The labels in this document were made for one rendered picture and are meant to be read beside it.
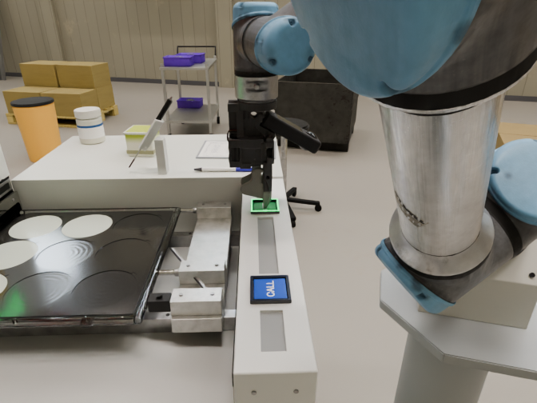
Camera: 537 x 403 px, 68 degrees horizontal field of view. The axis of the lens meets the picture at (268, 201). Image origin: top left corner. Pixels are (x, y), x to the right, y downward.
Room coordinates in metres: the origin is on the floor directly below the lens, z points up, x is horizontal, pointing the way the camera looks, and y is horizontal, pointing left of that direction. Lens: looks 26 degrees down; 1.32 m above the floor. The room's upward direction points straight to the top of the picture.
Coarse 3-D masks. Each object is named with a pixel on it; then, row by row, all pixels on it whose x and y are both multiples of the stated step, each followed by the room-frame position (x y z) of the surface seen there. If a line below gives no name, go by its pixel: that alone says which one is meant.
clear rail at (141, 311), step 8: (176, 216) 0.78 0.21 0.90; (176, 224) 0.75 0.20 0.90; (168, 232) 0.71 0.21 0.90; (168, 240) 0.68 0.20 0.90; (160, 256) 0.62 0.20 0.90; (160, 264) 0.60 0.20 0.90; (152, 272) 0.57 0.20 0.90; (152, 280) 0.55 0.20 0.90; (152, 288) 0.53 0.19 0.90; (144, 296) 0.51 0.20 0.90; (144, 304) 0.49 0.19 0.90; (136, 312) 0.47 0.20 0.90; (144, 312) 0.47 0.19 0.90
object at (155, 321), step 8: (152, 312) 0.53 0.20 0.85; (160, 312) 0.53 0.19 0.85; (168, 312) 0.53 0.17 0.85; (232, 312) 0.53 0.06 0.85; (144, 320) 0.51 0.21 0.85; (152, 320) 0.51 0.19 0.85; (160, 320) 0.51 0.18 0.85; (168, 320) 0.51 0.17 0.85; (224, 320) 0.51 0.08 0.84; (232, 320) 0.52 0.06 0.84; (8, 328) 0.50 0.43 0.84; (16, 328) 0.50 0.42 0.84; (24, 328) 0.50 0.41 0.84; (32, 328) 0.50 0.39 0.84; (40, 328) 0.50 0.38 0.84; (48, 328) 0.50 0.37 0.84; (56, 328) 0.50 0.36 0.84; (64, 328) 0.51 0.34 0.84; (72, 328) 0.51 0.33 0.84; (80, 328) 0.51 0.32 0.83; (96, 328) 0.51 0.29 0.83; (104, 328) 0.51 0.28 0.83; (112, 328) 0.51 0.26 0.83; (120, 328) 0.51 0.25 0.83; (128, 328) 0.51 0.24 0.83; (136, 328) 0.51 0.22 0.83; (144, 328) 0.51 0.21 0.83; (152, 328) 0.51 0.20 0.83; (160, 328) 0.51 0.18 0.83; (168, 328) 0.51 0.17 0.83; (224, 328) 0.51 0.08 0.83; (232, 328) 0.52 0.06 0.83; (0, 336) 0.50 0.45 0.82; (8, 336) 0.50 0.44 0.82; (16, 336) 0.50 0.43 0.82
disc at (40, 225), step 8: (40, 216) 0.78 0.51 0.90; (48, 216) 0.78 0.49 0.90; (16, 224) 0.75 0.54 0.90; (24, 224) 0.75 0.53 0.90; (32, 224) 0.75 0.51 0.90; (40, 224) 0.75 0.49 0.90; (48, 224) 0.75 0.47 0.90; (56, 224) 0.75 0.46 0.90; (16, 232) 0.71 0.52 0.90; (24, 232) 0.71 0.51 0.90; (32, 232) 0.71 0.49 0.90; (40, 232) 0.71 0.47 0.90; (48, 232) 0.71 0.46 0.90
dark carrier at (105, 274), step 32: (64, 224) 0.75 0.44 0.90; (128, 224) 0.75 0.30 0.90; (160, 224) 0.75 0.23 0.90; (64, 256) 0.63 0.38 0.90; (96, 256) 0.63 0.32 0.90; (128, 256) 0.63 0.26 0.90; (32, 288) 0.53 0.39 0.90; (64, 288) 0.53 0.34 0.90; (96, 288) 0.53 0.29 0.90; (128, 288) 0.53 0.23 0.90
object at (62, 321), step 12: (0, 324) 0.45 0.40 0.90; (12, 324) 0.45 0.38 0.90; (24, 324) 0.45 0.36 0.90; (36, 324) 0.45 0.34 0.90; (48, 324) 0.45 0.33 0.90; (60, 324) 0.45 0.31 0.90; (72, 324) 0.45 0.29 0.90; (84, 324) 0.45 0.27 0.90; (96, 324) 0.45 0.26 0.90; (108, 324) 0.45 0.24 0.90; (120, 324) 0.45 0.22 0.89; (132, 324) 0.45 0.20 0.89
